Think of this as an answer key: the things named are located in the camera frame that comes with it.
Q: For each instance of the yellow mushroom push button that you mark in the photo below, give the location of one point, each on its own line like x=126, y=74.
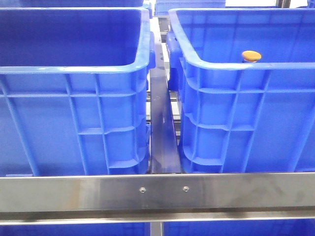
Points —
x=251, y=56

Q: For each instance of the steel centre divider bar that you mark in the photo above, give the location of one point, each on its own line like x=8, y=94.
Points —
x=164, y=149

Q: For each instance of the blue crate front right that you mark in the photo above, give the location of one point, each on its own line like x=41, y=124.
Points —
x=242, y=117

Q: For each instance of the blue crate front left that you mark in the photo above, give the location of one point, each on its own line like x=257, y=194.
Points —
x=73, y=90

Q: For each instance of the blue crate rear right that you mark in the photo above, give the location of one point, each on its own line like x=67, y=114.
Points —
x=163, y=6

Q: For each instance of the blue crate lower left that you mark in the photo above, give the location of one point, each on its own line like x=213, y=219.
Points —
x=110, y=229

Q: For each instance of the blue crate lower right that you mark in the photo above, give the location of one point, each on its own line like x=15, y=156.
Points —
x=291, y=227

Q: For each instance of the steel lower post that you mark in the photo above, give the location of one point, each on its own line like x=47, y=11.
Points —
x=157, y=228

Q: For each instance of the steel front rail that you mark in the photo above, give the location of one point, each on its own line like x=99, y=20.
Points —
x=152, y=198

